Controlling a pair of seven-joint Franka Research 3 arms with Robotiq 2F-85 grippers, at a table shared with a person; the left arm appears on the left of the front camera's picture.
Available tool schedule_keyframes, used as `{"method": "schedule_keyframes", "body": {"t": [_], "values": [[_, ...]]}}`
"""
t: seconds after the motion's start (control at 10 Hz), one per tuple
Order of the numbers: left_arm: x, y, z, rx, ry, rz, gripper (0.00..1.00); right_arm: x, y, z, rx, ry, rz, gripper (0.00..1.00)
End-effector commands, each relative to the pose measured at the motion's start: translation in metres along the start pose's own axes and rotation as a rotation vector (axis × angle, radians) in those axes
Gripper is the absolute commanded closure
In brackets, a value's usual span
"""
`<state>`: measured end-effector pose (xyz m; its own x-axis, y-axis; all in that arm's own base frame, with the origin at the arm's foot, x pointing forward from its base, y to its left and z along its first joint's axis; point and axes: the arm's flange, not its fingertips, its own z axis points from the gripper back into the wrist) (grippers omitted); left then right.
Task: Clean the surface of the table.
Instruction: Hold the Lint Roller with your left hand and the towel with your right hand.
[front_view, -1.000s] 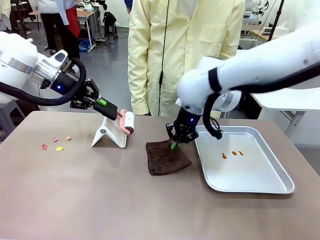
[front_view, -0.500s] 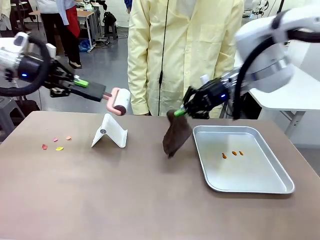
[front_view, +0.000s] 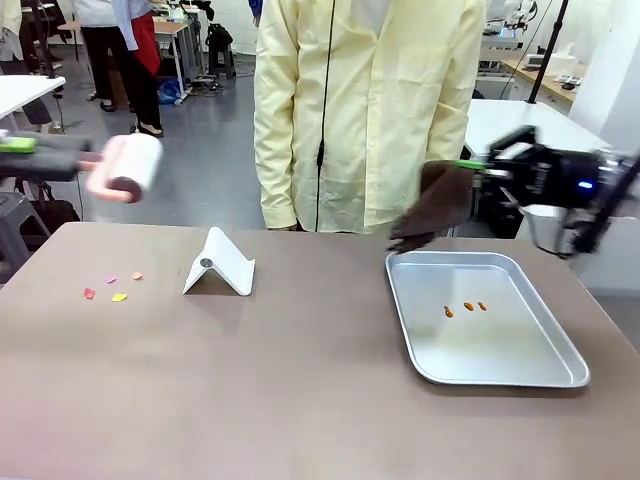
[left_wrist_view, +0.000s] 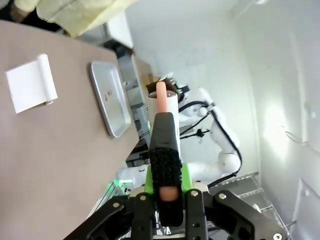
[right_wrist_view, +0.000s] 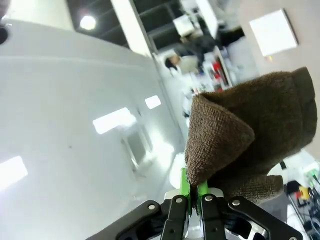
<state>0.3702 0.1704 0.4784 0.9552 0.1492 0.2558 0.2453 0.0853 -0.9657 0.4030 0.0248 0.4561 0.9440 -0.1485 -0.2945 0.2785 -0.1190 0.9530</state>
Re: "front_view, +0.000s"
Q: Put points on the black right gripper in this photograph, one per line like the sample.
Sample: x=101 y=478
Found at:
x=545 y=172

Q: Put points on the pink lint roller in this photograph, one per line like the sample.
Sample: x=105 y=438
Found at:
x=132 y=160

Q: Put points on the person right forearm yellow sleeve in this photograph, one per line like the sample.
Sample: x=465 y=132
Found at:
x=275 y=180

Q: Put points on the person left forearm yellow sleeve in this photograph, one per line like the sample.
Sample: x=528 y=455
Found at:
x=450 y=130

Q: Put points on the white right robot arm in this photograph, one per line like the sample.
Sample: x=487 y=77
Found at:
x=547 y=227

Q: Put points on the black bag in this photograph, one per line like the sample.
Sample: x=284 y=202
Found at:
x=60 y=212

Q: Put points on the grey plastic stool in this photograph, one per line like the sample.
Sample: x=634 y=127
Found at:
x=15 y=215

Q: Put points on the white side table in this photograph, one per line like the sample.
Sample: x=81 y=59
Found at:
x=22 y=90

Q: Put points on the bystander in light top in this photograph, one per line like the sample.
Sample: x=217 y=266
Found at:
x=15 y=40

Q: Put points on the wooden top desk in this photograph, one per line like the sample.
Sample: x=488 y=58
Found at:
x=547 y=80

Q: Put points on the bystander with red apron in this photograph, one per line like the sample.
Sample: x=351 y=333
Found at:
x=122 y=55

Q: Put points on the person torso yellow shirt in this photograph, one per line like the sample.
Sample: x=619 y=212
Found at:
x=380 y=110

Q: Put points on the orange sauce stain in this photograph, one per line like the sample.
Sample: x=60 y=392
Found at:
x=482 y=306
x=449 y=312
x=469 y=306

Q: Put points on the pink paper scrap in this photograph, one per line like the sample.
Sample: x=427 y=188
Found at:
x=110 y=279

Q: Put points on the red paper scrap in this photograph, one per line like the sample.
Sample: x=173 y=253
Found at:
x=89 y=293

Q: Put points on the blue plastic bag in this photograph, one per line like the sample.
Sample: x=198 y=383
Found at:
x=170 y=92

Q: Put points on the black tripod pole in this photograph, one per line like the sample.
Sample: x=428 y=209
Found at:
x=547 y=50

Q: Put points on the orange paper scrap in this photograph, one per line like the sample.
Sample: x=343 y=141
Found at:
x=137 y=275

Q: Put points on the white box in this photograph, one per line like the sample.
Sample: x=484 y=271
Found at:
x=570 y=60

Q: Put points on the yellow paper scrap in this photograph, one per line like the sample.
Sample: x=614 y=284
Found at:
x=119 y=297

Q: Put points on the background white robot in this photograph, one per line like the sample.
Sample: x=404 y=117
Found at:
x=515 y=17

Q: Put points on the silver metal tray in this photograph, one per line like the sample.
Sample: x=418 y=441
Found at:
x=480 y=350

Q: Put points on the background desk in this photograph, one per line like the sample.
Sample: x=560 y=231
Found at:
x=175 y=30

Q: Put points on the black stool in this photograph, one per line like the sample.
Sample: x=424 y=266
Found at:
x=220 y=45

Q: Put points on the white folding phone stand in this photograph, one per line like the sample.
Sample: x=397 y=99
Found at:
x=225 y=265

